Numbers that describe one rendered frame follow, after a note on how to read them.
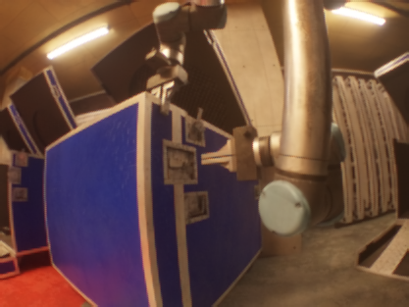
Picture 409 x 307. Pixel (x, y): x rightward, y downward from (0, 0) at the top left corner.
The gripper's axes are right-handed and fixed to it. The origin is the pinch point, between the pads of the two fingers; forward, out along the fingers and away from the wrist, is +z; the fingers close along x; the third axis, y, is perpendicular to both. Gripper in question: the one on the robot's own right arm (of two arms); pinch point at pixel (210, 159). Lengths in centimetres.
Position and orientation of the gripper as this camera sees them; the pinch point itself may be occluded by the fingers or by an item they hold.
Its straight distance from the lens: 52.5
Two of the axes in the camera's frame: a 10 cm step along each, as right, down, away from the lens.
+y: -5.0, -1.2, -8.6
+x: 0.5, 9.8, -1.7
